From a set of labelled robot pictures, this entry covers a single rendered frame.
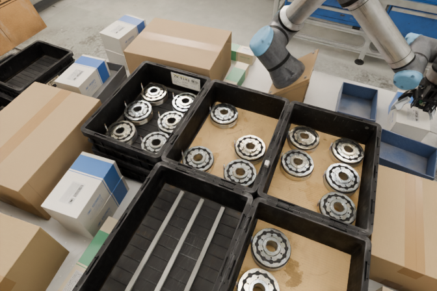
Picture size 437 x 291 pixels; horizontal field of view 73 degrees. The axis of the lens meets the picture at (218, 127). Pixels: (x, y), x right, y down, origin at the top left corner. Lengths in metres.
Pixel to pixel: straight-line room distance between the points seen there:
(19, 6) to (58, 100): 2.44
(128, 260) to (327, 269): 0.52
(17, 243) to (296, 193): 0.77
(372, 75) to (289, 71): 1.70
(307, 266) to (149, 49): 1.02
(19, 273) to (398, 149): 1.32
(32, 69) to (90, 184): 1.36
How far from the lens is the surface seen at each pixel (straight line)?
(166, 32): 1.46
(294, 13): 1.26
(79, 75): 1.42
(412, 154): 1.39
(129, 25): 1.60
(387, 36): 1.05
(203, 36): 1.42
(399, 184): 1.06
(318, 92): 1.48
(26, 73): 2.21
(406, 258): 0.96
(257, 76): 1.51
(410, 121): 1.37
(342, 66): 2.91
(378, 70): 2.99
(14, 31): 3.56
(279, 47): 1.25
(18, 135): 1.18
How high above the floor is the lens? 1.66
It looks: 49 degrees down
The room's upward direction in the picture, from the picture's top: 1 degrees counter-clockwise
